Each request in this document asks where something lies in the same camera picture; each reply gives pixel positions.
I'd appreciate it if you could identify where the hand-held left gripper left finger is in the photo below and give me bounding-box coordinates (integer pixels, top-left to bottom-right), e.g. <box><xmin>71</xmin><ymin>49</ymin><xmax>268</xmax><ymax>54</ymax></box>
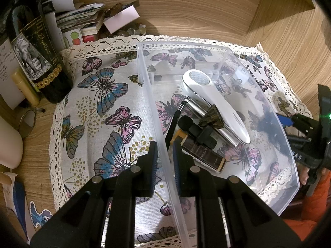
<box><xmin>30</xmin><ymin>141</ymin><xmax>159</xmax><ymax>248</ymax></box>

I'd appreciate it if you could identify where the pale pink card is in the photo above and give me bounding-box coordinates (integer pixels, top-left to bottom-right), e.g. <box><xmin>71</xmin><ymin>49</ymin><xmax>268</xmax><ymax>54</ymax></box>
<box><xmin>103</xmin><ymin>5</ymin><xmax>140</xmax><ymax>34</ymax></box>

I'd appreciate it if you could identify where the blue flat item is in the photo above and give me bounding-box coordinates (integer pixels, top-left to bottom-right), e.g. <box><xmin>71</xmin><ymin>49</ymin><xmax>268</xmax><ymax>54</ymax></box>
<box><xmin>10</xmin><ymin>181</ymin><xmax>29</xmax><ymax>239</ymax></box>

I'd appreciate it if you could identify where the black clip microphone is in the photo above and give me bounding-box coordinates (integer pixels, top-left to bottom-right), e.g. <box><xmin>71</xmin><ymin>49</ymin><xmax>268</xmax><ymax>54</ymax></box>
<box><xmin>178</xmin><ymin>116</ymin><xmax>218</xmax><ymax>151</ymax></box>

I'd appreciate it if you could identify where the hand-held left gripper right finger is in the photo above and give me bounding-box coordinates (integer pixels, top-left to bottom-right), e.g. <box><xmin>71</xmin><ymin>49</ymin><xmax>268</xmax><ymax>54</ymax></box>
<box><xmin>173</xmin><ymin>141</ymin><xmax>303</xmax><ymax>248</ymax></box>

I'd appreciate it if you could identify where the small round mirror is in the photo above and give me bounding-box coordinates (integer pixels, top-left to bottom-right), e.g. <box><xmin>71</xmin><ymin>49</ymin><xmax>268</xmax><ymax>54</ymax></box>
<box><xmin>19</xmin><ymin>107</ymin><xmax>46</xmax><ymax>138</ymax></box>

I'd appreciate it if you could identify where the fruit sticker sheet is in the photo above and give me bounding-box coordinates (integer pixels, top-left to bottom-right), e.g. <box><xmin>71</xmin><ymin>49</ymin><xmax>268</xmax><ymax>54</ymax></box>
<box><xmin>62</xmin><ymin>30</ymin><xmax>85</xmax><ymax>49</ymax></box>

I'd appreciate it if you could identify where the yellow tube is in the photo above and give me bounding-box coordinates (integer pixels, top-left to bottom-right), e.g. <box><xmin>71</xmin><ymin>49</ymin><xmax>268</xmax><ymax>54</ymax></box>
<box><xmin>12</xmin><ymin>71</ymin><xmax>41</xmax><ymax>107</ymax></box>

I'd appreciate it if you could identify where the white handwritten note paper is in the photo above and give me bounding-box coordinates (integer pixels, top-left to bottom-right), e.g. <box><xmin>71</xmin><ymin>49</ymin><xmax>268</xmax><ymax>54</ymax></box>
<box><xmin>0</xmin><ymin>44</ymin><xmax>27</xmax><ymax>110</ymax></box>

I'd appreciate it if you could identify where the person's right forearm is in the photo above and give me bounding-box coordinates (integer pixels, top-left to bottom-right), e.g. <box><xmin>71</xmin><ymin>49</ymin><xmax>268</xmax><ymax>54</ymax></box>
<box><xmin>283</xmin><ymin>170</ymin><xmax>331</xmax><ymax>248</ymax></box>

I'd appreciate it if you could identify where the pink mug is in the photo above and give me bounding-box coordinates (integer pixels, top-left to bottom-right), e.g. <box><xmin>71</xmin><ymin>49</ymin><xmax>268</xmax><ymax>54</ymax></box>
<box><xmin>0</xmin><ymin>116</ymin><xmax>24</xmax><ymax>170</ymax></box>

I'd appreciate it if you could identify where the butterfly print lace tablecloth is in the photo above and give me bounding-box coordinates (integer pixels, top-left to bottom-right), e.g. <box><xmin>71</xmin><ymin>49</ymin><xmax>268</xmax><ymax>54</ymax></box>
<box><xmin>49</xmin><ymin>35</ymin><xmax>314</xmax><ymax>248</ymax></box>

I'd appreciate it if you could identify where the key bunch with white fob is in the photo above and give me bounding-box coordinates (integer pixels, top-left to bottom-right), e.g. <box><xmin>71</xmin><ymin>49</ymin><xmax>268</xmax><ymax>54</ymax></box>
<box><xmin>228</xmin><ymin>67</ymin><xmax>253</xmax><ymax>97</ymax></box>

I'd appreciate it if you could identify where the blue cartoon sticker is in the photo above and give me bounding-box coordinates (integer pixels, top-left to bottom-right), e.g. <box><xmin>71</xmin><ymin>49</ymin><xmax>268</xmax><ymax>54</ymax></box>
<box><xmin>29</xmin><ymin>201</ymin><xmax>54</xmax><ymax>229</ymax></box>

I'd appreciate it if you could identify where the pile of small metal pieces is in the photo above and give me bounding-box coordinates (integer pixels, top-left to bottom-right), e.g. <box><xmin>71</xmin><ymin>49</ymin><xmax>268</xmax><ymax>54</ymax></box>
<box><xmin>103</xmin><ymin>2</ymin><xmax>148</xmax><ymax>37</ymax></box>

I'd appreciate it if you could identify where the dark wine bottle elephant label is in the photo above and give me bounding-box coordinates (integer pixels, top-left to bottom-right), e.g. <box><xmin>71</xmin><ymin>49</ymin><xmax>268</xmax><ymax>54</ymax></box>
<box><xmin>5</xmin><ymin>0</ymin><xmax>74</xmax><ymax>104</ymax></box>

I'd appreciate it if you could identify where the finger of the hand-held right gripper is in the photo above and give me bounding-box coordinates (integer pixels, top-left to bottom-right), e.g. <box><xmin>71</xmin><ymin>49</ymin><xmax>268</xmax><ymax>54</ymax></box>
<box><xmin>285</xmin><ymin>134</ymin><xmax>311</xmax><ymax>147</ymax></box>
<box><xmin>276</xmin><ymin>113</ymin><xmax>321</xmax><ymax>135</ymax></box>

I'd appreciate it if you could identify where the stack of booklets and papers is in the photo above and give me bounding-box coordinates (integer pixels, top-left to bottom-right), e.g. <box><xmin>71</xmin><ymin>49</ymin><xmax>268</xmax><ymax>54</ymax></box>
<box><xmin>39</xmin><ymin>0</ymin><xmax>107</xmax><ymax>36</ymax></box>

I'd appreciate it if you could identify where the person's right hand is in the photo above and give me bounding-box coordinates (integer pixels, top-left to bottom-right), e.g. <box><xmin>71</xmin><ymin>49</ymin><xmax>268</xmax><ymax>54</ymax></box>
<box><xmin>301</xmin><ymin>166</ymin><xmax>314</xmax><ymax>186</ymax></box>

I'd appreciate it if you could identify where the white handheld massager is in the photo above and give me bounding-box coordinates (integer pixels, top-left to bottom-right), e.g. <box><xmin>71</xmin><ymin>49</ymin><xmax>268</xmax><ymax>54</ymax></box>
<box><xmin>181</xmin><ymin>70</ymin><xmax>252</xmax><ymax>145</ymax></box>

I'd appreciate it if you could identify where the dark bottle with gold cap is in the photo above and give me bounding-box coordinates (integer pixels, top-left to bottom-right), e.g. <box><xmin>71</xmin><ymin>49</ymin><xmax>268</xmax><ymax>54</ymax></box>
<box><xmin>172</xmin><ymin>132</ymin><xmax>227</xmax><ymax>173</ymax></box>

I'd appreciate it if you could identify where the clear plastic storage box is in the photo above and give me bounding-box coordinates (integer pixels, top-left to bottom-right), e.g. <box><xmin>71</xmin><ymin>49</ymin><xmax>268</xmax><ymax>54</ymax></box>
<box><xmin>136</xmin><ymin>41</ymin><xmax>300</xmax><ymax>248</ymax></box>

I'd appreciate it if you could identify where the black telescopic rod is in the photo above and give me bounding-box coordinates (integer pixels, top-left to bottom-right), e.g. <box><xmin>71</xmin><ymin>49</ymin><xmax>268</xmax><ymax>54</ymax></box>
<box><xmin>165</xmin><ymin>96</ymin><xmax>191</xmax><ymax>150</ymax></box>

